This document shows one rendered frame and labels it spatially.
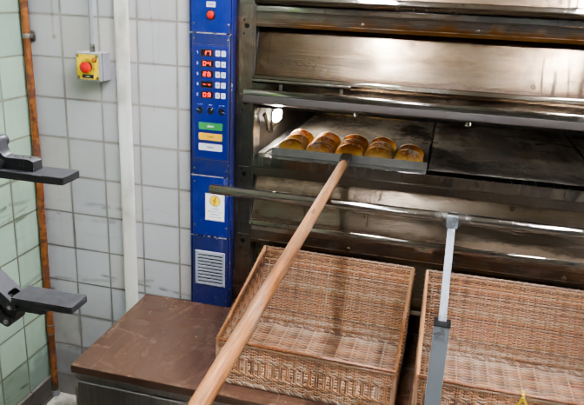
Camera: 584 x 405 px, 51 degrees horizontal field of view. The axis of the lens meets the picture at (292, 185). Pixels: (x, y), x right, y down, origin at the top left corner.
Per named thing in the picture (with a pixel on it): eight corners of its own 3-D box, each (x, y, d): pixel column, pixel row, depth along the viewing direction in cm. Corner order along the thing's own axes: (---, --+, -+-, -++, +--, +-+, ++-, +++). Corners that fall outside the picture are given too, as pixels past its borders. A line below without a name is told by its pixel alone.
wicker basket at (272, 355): (261, 309, 236) (262, 242, 228) (409, 335, 222) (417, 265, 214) (212, 381, 191) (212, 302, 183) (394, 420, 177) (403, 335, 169)
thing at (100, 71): (87, 77, 228) (85, 49, 225) (111, 79, 226) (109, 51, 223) (75, 80, 221) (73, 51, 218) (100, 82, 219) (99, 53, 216)
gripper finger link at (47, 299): (10, 297, 63) (10, 304, 64) (71, 308, 62) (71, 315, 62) (29, 285, 66) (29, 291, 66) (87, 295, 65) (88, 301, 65)
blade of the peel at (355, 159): (426, 170, 211) (427, 162, 211) (271, 155, 223) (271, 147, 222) (428, 145, 245) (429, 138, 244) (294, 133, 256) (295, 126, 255)
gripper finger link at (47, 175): (18, 169, 62) (17, 162, 62) (80, 177, 61) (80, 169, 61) (-3, 177, 60) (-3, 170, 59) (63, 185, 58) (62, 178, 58)
